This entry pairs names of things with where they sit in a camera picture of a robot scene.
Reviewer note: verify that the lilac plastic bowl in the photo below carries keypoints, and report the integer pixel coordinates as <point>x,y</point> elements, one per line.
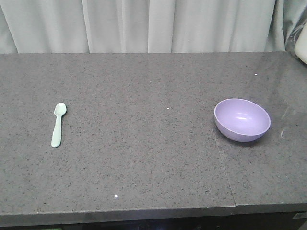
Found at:
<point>241,120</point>

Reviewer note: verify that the pale green plastic spoon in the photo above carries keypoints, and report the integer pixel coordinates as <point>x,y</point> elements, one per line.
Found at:
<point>59,112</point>

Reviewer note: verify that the white curtain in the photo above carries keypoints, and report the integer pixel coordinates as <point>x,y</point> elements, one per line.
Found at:
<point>148,26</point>

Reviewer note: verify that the white rice cooker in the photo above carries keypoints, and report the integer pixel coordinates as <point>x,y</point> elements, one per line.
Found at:
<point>301,45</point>

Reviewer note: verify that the white QR code sticker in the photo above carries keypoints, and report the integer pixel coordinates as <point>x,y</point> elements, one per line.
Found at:
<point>299,216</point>

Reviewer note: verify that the black drawer disinfection cabinet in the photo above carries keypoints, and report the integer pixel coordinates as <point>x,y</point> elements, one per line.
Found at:
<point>262,221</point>

